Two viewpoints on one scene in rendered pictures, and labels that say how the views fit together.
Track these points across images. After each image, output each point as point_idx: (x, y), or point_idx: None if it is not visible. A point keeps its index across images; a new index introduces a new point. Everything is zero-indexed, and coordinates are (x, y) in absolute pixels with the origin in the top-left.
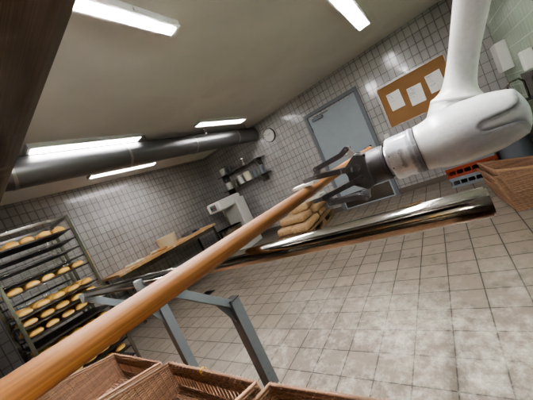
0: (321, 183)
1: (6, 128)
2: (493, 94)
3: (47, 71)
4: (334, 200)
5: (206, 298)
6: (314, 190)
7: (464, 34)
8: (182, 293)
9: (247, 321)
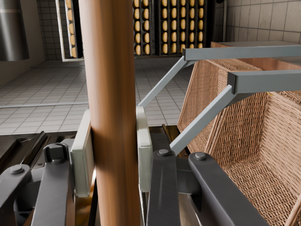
0: (107, 45)
1: None
2: None
3: None
4: (196, 214)
5: (202, 121)
6: (121, 136)
7: None
8: (176, 148)
9: (274, 80)
